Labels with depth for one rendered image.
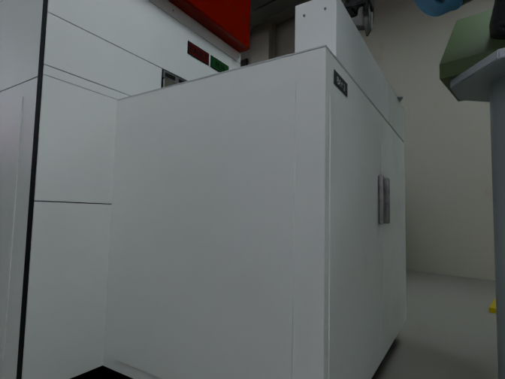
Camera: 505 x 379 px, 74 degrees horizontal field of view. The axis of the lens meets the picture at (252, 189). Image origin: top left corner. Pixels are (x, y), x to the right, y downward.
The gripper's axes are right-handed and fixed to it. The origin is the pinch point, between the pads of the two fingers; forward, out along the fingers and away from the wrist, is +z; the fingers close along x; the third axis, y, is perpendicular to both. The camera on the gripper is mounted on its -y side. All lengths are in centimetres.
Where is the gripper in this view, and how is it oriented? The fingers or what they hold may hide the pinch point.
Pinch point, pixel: (369, 31)
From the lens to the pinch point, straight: 127.5
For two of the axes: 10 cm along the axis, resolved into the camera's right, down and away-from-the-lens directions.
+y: -8.4, 0.2, 5.4
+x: -5.4, -0.8, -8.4
